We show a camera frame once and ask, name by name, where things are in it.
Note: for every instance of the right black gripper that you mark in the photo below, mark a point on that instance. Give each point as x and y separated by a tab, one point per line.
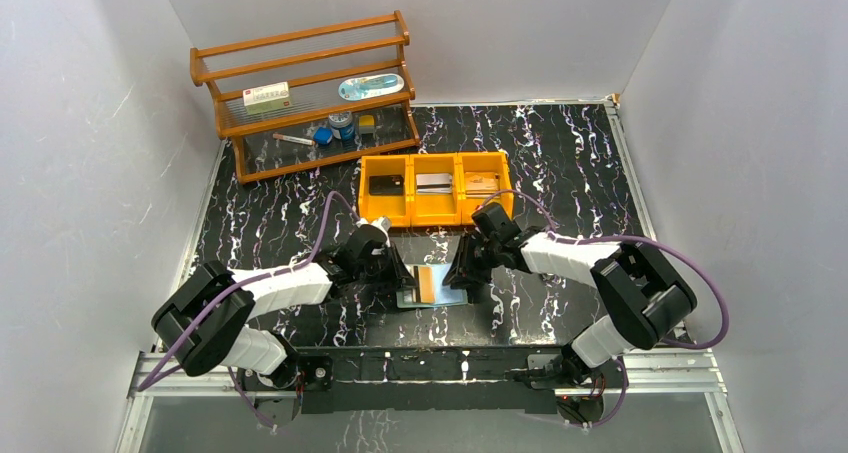
461	260

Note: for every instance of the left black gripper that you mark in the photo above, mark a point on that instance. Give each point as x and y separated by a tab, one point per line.
389	272

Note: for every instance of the orange picture card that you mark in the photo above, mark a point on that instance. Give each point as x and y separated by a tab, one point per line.
424	291

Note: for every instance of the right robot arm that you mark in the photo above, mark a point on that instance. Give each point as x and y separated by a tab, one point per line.
643	294

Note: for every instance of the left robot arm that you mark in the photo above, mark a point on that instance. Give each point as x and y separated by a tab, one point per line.
204	324

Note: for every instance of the orange card in bin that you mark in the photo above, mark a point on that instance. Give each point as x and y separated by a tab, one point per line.
481	184

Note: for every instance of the black card in bin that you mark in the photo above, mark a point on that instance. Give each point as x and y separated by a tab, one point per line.
386	185

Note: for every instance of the silver card in bin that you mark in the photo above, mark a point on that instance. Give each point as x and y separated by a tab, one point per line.
433	183

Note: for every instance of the yellow three-compartment bin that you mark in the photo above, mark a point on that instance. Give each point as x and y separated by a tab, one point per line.
413	210

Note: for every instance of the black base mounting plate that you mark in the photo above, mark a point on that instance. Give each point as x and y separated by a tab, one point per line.
524	378

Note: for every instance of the blue small cube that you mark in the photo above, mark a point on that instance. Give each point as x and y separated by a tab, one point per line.
323	136

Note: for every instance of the white tube stick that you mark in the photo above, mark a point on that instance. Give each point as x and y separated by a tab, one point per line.
293	139

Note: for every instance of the blue oval packaged item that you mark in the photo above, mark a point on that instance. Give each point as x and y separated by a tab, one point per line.
366	87

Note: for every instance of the wooden three-tier shelf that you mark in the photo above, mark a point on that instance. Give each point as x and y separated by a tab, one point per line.
314	62

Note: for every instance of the white medicine box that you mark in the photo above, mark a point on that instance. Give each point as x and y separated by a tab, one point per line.
267	98

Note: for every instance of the aluminium frame rail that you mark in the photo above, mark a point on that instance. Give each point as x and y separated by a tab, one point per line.
666	371

